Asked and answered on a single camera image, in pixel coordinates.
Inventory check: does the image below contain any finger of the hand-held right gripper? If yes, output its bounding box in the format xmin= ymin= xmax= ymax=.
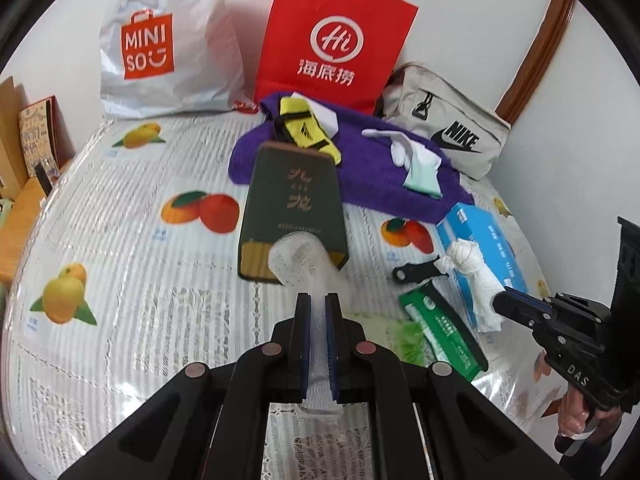
xmin=501 ymin=285 xmax=557 ymax=318
xmin=492 ymin=292 xmax=549 ymax=332

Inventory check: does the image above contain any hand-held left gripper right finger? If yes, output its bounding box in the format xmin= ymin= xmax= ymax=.
xmin=325 ymin=292 xmax=558 ymax=480

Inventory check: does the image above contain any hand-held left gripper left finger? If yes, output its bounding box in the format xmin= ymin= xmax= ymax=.
xmin=57 ymin=292 xmax=313 ymax=480

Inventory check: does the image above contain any light green wet wipes pack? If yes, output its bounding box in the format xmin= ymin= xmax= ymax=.
xmin=350 ymin=317 xmax=436 ymax=366

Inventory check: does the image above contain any green packet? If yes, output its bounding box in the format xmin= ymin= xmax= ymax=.
xmin=398 ymin=280 xmax=490 ymax=381

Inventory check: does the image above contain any white mesh pouch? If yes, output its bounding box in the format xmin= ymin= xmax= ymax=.
xmin=267 ymin=232 xmax=346 ymax=416

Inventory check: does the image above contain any black clip tool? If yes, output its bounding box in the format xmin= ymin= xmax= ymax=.
xmin=391 ymin=260 xmax=441 ymax=285

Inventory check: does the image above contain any mint green sock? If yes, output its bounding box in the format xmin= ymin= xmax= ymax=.
xmin=402 ymin=152 xmax=443 ymax=200

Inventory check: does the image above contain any purple fabric storage basket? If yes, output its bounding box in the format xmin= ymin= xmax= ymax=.
xmin=229 ymin=91 xmax=473 ymax=223

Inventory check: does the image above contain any white glove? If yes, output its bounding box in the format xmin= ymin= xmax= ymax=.
xmin=361 ymin=127 xmax=441 ymax=167

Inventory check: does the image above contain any yellow pouch with black straps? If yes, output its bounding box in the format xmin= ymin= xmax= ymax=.
xmin=272 ymin=92 xmax=343 ymax=166

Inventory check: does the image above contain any white red snack packet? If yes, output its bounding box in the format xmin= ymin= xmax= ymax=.
xmin=292 ymin=91 xmax=339 ymax=136

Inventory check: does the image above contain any person's right hand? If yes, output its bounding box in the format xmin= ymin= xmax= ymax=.
xmin=555 ymin=387 xmax=601 ymax=441

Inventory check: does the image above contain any blue tissue pack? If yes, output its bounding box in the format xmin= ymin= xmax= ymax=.
xmin=435 ymin=202 xmax=531 ymax=328

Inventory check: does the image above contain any dark green tea tin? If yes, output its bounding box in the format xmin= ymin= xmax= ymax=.
xmin=236 ymin=141 xmax=348 ymax=285

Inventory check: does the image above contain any grey waist bag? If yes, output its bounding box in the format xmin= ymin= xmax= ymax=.
xmin=375 ymin=62 xmax=512 ymax=181

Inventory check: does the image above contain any small dark bottle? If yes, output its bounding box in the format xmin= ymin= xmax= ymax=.
xmin=34 ymin=157 xmax=58 ymax=196

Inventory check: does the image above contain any wooden nightstand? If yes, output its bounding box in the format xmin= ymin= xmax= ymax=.
xmin=0 ymin=160 xmax=73 ymax=283

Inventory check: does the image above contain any red paper bag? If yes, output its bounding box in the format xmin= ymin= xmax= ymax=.
xmin=253 ymin=0 xmax=420 ymax=116

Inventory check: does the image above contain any printed book with red edge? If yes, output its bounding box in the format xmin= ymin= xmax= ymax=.
xmin=19 ymin=97 xmax=63 ymax=178

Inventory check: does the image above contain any white plastic shopping bag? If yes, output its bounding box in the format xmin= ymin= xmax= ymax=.
xmin=98 ymin=0 xmax=251 ymax=120

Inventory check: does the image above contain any wooden headboard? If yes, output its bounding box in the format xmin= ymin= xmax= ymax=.
xmin=0 ymin=76 xmax=31 ymax=193

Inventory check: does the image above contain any brown wooden door frame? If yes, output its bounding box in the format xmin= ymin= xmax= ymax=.
xmin=495 ymin=0 xmax=576 ymax=126

